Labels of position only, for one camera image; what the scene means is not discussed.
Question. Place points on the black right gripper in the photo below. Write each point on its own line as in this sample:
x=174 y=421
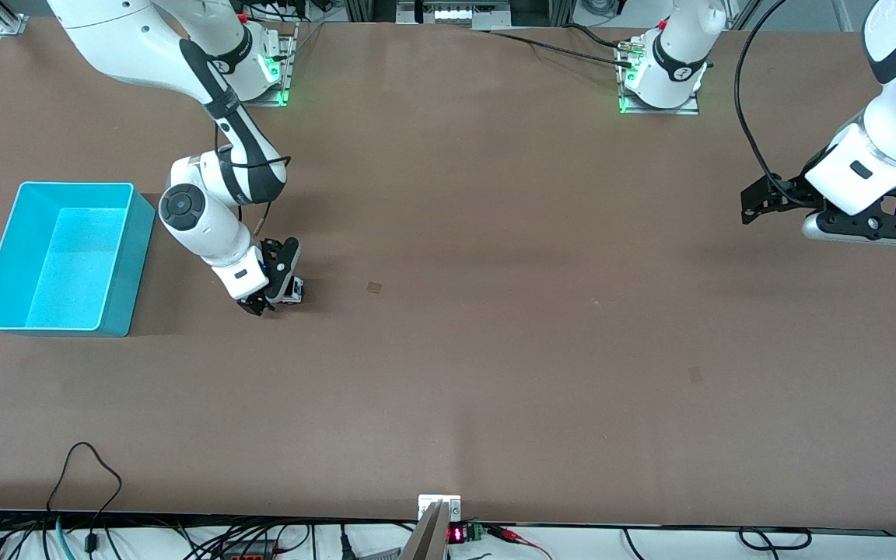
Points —
x=272 y=254

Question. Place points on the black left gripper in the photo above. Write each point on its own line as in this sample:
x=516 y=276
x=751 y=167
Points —
x=792 y=190

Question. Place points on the white and black jeep toy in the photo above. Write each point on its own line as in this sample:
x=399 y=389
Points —
x=294 y=290

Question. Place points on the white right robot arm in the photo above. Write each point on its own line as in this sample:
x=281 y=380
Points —
x=106 y=39

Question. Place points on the teal plastic bin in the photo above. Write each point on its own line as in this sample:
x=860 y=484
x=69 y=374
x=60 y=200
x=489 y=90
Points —
x=67 y=272

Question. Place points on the red digit display module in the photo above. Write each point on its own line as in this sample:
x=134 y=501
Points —
x=460 y=533

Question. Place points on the metal device with white lights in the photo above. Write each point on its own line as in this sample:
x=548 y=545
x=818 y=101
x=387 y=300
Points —
x=456 y=14

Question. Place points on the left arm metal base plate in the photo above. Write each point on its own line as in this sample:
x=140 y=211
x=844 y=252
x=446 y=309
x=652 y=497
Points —
x=654 y=109

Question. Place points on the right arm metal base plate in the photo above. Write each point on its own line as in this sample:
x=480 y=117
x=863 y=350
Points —
x=288 y=62

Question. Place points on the metal corner bracket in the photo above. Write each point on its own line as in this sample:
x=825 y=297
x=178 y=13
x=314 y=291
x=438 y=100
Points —
x=12 y=25

